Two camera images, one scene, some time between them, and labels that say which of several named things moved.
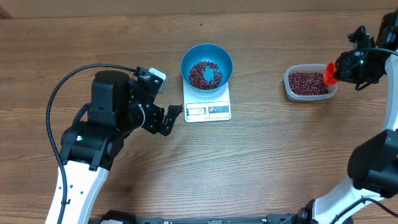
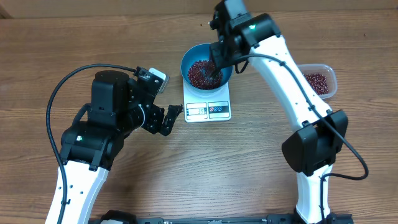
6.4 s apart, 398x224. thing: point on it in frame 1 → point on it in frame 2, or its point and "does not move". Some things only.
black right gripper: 347,74 → 219,51
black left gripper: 154,126 does not move
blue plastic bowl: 210,53 does not move
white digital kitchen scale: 198,109 does not move
